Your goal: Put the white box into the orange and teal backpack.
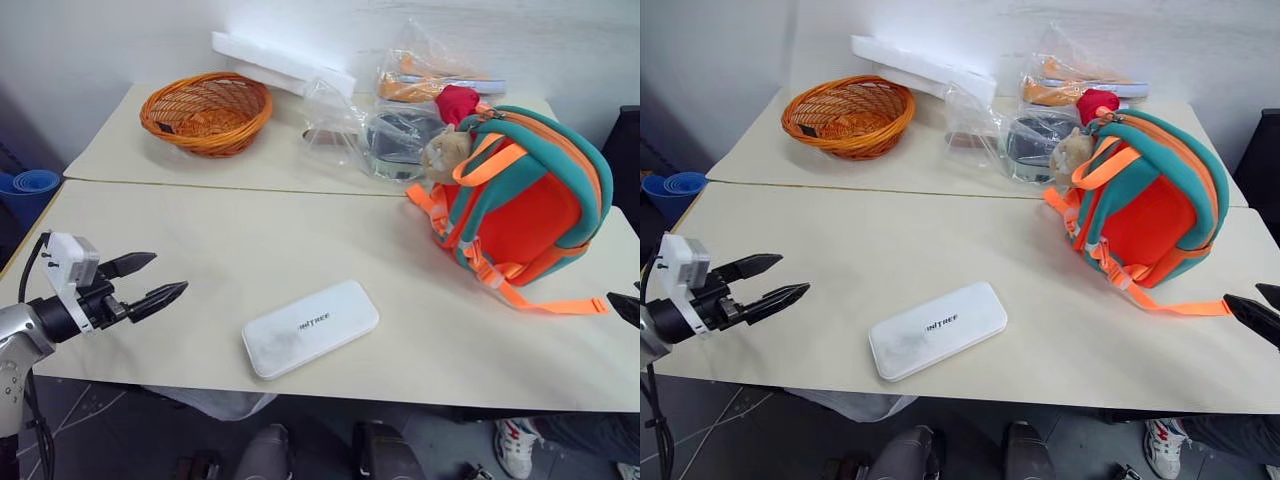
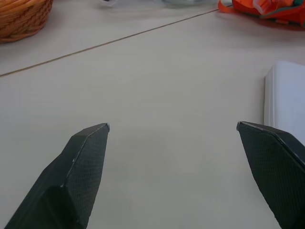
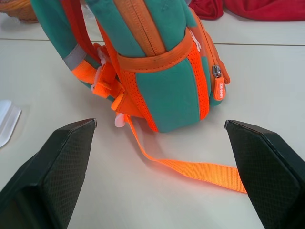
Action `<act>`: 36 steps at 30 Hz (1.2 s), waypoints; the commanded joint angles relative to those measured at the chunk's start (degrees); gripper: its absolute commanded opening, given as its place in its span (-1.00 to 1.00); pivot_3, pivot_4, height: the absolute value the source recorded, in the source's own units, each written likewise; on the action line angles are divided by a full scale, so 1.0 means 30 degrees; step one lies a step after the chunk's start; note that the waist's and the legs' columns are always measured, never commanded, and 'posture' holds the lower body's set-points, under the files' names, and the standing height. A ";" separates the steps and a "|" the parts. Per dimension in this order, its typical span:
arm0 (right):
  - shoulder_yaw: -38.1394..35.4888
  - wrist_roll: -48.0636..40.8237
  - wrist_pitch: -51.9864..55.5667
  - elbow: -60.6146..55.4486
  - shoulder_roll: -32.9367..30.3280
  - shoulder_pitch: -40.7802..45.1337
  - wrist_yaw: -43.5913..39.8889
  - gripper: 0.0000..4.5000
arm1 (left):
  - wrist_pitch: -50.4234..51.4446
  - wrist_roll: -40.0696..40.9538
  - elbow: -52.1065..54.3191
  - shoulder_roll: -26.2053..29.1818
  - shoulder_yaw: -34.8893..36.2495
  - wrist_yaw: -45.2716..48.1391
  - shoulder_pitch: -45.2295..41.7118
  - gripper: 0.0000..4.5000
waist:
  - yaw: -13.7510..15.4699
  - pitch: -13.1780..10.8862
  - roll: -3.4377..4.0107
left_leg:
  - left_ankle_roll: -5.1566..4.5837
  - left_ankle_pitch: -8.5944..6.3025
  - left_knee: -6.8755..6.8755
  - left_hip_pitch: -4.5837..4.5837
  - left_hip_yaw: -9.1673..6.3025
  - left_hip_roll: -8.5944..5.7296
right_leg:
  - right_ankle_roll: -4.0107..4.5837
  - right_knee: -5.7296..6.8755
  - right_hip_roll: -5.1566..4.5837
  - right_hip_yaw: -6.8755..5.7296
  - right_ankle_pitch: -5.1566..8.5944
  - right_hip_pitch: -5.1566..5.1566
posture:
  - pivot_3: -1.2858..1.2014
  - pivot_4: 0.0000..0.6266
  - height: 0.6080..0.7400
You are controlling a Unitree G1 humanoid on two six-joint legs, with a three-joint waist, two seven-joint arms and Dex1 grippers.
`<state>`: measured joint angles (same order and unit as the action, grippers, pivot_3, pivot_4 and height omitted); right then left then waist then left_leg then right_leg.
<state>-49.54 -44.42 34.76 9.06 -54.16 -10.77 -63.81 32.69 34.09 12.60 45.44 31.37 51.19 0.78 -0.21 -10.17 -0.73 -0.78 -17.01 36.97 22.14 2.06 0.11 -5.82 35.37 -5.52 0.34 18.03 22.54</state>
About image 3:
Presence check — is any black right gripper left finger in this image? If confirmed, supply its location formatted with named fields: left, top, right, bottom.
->
left=0, top=118, right=98, bottom=229

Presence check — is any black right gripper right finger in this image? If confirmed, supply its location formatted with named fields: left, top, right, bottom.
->
left=224, top=119, right=305, bottom=229

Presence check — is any teal and orange backpack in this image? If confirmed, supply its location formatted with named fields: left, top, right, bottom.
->
left=30, top=0, right=247, bottom=194

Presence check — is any white plastic object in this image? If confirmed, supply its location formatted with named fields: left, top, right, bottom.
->
left=0, top=99, right=22, bottom=148

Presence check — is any red cloth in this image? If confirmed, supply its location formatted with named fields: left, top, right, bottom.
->
left=187, top=0, right=305, bottom=22

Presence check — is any woven wicker basket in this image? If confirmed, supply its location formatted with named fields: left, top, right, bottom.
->
left=0, top=0, right=40, bottom=24

